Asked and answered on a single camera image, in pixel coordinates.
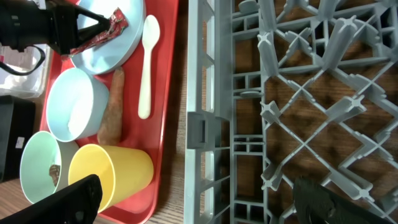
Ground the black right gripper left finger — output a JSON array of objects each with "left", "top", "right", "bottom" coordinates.
[{"left": 1, "top": 174, "right": 103, "bottom": 224}]

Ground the red snack wrapper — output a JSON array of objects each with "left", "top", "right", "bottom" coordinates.
[{"left": 61, "top": 8, "right": 129, "bottom": 60}]

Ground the grey dishwasher rack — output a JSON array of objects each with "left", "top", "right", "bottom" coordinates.
[{"left": 183, "top": 1, "right": 397, "bottom": 223}]

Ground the carrot piece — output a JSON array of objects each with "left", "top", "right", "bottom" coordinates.
[{"left": 97, "top": 67, "right": 125, "bottom": 146}]

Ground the clear plastic bin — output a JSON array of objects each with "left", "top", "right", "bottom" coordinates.
[{"left": 1, "top": 44, "right": 52, "bottom": 99}]

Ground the brown food scrap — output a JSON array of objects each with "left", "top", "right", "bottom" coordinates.
[{"left": 49, "top": 164, "right": 61, "bottom": 187}]

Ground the black plastic tray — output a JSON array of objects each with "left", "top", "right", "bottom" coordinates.
[{"left": 1, "top": 95, "right": 35, "bottom": 182}]

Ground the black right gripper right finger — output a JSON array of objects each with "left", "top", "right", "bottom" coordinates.
[{"left": 293, "top": 177, "right": 390, "bottom": 224}]

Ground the light blue rice bowl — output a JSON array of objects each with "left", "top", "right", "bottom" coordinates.
[{"left": 46, "top": 68, "right": 109, "bottom": 142}]

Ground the mint green bowl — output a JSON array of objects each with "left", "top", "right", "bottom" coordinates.
[{"left": 20, "top": 131, "right": 79, "bottom": 203}]

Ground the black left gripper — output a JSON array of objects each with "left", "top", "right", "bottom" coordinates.
[{"left": 1, "top": 0, "right": 109, "bottom": 55}]

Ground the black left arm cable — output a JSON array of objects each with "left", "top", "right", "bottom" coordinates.
[{"left": 0, "top": 45, "right": 47, "bottom": 77}]

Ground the yellow plastic cup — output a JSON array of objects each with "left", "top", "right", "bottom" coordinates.
[{"left": 68, "top": 144, "right": 154, "bottom": 213}]

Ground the white plastic spoon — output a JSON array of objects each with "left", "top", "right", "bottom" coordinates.
[{"left": 138, "top": 15, "right": 160, "bottom": 119}]

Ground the light blue plate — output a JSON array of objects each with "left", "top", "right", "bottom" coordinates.
[{"left": 71, "top": 0, "right": 146, "bottom": 75}]

